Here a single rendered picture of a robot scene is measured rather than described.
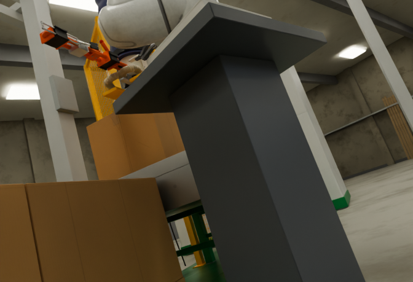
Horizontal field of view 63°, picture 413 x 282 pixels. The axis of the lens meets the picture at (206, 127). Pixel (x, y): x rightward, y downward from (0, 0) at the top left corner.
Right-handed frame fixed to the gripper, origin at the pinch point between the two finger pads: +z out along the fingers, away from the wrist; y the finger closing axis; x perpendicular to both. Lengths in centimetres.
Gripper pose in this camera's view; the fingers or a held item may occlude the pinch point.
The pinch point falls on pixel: (128, 49)
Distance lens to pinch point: 183.2
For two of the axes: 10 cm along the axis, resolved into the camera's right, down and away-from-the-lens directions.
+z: -8.6, 3.9, 3.3
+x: 4.1, 1.3, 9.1
